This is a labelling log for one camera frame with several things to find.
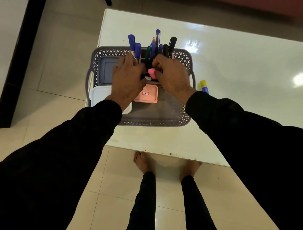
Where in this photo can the person's right hand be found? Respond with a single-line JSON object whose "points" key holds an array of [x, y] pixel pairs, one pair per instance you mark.
{"points": [[175, 78]]}

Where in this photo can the person's left hand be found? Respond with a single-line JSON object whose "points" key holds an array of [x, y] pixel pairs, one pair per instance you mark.
{"points": [[125, 80]]}

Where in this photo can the blue-grey square box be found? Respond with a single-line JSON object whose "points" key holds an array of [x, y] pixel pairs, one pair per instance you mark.
{"points": [[105, 71]]}

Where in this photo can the pink highlighter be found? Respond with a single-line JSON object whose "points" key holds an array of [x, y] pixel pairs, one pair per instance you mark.
{"points": [[152, 73]]}

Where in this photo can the pink divided organizer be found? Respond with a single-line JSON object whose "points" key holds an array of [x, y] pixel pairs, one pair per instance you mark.
{"points": [[142, 59]]}

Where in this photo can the teal box with white lid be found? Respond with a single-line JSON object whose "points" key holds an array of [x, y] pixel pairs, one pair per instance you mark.
{"points": [[100, 94]]}

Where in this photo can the yellow-capped blue glue stick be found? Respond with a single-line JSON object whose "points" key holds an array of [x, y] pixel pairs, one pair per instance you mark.
{"points": [[204, 85]]}

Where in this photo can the small pink lidded box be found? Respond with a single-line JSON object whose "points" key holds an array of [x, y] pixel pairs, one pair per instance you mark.
{"points": [[151, 98]]}

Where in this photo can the blue-capped white marker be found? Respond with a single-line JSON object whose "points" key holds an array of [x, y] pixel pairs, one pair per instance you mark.
{"points": [[137, 51], [131, 42]]}

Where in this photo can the green pen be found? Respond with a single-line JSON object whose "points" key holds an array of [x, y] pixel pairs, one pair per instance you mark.
{"points": [[147, 52]]}

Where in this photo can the blue-capped thin grey pen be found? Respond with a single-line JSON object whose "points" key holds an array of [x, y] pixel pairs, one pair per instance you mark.
{"points": [[152, 49]]}

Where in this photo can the grey perforated plastic basket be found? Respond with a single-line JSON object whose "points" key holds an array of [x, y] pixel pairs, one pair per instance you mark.
{"points": [[165, 113]]}

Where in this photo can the person's right forearm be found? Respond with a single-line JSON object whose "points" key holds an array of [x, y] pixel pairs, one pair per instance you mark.
{"points": [[255, 154]]}

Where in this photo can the person's left forearm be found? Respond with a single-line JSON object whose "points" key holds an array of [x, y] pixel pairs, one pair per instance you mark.
{"points": [[54, 165]]}

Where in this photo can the person's left leg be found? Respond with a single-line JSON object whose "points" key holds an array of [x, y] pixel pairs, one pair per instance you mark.
{"points": [[143, 201]]}

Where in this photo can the person's leg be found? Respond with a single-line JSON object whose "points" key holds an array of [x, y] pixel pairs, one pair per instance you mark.
{"points": [[143, 201], [195, 203]]}

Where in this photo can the person's right leg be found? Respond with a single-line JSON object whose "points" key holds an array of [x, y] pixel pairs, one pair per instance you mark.
{"points": [[195, 203]]}

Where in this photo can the white table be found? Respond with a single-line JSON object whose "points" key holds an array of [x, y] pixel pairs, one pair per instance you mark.
{"points": [[236, 59]]}

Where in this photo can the red fabric sofa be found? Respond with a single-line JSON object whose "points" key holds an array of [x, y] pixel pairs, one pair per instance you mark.
{"points": [[272, 7]]}

